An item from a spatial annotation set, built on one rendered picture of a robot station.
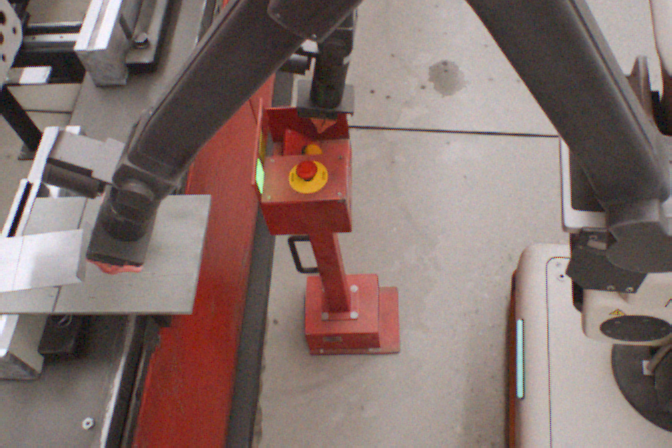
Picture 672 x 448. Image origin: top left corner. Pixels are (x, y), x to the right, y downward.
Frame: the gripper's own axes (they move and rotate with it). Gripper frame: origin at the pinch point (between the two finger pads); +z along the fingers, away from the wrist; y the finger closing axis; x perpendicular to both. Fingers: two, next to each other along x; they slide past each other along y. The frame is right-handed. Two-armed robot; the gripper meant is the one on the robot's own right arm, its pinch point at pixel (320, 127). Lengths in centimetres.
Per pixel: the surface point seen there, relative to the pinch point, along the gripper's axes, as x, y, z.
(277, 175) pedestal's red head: 9.0, 7.3, 3.9
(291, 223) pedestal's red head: 15.0, 3.9, 10.7
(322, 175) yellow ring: 9.6, -0.8, 1.8
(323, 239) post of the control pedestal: 7.9, -4.1, 28.6
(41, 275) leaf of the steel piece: 39, 38, -12
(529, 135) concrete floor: -57, -75, 65
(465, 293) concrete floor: -2, -49, 70
